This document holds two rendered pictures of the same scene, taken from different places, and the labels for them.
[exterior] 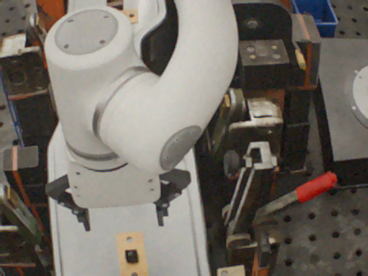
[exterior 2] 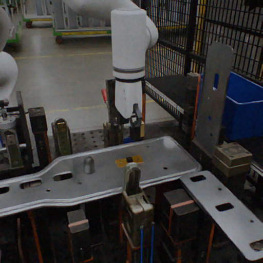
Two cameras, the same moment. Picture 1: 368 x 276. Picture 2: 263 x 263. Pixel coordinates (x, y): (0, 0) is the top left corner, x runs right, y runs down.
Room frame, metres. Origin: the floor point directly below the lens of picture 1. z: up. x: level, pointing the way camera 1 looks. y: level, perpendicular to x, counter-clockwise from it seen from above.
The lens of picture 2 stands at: (0.67, 0.78, 1.51)
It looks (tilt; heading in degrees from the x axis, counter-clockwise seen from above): 29 degrees down; 253
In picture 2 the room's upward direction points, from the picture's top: straight up
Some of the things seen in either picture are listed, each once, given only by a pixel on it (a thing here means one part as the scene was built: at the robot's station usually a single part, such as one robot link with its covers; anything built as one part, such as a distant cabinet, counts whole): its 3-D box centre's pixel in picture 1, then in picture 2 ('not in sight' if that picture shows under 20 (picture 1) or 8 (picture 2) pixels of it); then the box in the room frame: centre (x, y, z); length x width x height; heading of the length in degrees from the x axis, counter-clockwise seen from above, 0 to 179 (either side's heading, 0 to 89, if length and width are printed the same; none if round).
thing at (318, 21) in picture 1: (314, 20); not in sight; (1.16, -0.32, 0.74); 0.11 x 0.10 x 0.09; 3
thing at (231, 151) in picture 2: not in sight; (224, 197); (0.17, 0.19, 0.88); 0.08 x 0.08 x 0.36; 3
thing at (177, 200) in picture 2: not in sight; (176, 237); (0.37, 0.26, 0.84); 0.11 x 0.10 x 0.28; 93
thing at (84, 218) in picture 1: (73, 209); (136, 129); (0.45, 0.14, 1.14); 0.03 x 0.03 x 0.07; 3
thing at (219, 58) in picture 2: not in sight; (211, 100); (0.19, 0.08, 1.17); 0.12 x 0.01 x 0.34; 93
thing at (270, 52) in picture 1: (259, 138); (45, 164); (0.71, -0.12, 0.91); 0.07 x 0.05 x 0.42; 93
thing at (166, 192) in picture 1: (168, 201); (122, 112); (0.46, 0.02, 1.14); 0.03 x 0.03 x 0.07; 3
